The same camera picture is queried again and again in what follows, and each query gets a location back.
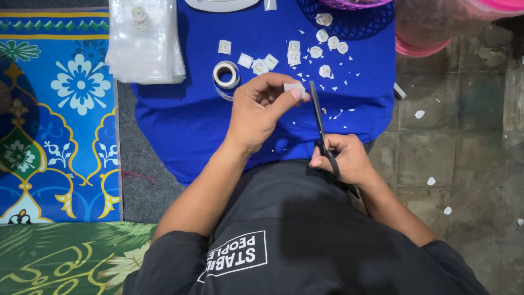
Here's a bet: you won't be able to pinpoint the person's left hand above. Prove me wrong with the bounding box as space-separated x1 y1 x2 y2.
226 73 312 155

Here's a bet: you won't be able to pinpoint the person's right hand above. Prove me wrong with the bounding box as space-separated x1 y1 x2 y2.
309 134 380 190

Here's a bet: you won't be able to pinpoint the white square paper sticker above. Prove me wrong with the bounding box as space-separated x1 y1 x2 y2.
283 83 307 100

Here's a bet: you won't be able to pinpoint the black scissors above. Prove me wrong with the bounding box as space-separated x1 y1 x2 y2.
309 80 361 200

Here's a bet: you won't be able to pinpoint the white tape roll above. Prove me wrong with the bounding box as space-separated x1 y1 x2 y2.
212 61 241 102

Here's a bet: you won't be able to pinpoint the blue cloth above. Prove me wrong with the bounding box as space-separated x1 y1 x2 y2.
131 0 397 187

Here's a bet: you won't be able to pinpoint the scattered tiny white paper scraps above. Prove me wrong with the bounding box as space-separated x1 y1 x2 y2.
292 29 361 128

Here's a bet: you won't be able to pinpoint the group of small cut stickers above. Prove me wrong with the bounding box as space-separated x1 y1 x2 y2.
217 13 349 79

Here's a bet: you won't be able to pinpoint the person's black printed shirt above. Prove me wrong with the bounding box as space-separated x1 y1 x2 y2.
122 159 490 295

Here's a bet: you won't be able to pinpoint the white round plastic object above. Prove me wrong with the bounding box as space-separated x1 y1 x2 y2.
184 0 261 13

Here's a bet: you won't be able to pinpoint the stack of clear plastic bags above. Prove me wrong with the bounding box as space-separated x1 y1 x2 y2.
105 0 186 85

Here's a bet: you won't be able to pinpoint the grey carpet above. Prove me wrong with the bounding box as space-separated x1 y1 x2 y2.
116 81 186 224

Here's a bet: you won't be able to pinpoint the blue plastic basket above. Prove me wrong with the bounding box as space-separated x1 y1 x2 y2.
296 0 396 41

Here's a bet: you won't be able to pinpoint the purple plastic basket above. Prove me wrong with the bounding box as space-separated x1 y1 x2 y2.
319 0 394 10

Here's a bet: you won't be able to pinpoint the pink plastic container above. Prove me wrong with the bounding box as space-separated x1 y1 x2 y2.
395 0 524 58

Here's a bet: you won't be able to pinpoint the blue floral prayer mat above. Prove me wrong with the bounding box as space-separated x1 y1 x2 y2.
0 7 123 225

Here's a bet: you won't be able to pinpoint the green leaf patterned mat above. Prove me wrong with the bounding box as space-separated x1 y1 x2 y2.
0 221 159 295

